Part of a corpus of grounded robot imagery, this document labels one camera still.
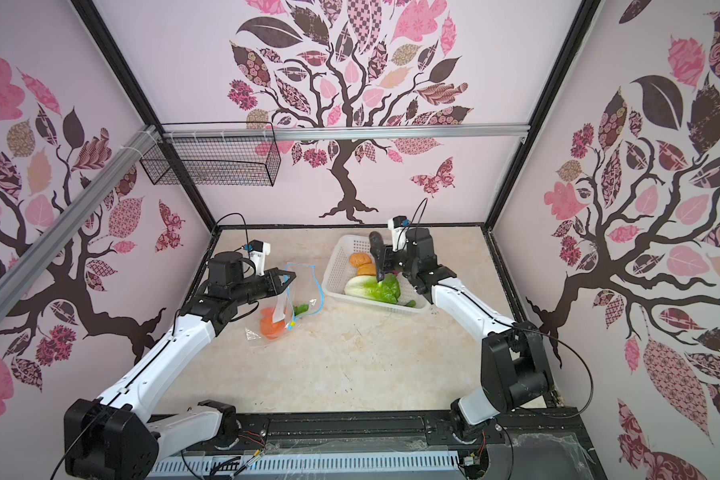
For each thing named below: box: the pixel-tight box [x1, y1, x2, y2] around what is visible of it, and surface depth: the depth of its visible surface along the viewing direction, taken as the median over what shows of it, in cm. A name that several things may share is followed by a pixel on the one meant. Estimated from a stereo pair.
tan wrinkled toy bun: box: [349, 253, 372, 268], surface depth 105 cm
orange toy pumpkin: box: [260, 308, 286, 340], surface depth 89 cm
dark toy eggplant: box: [369, 231, 385, 282], surface depth 84 cm
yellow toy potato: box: [357, 263, 377, 276], surface depth 103 cm
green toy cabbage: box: [344, 273, 417, 307], surface depth 92 cm
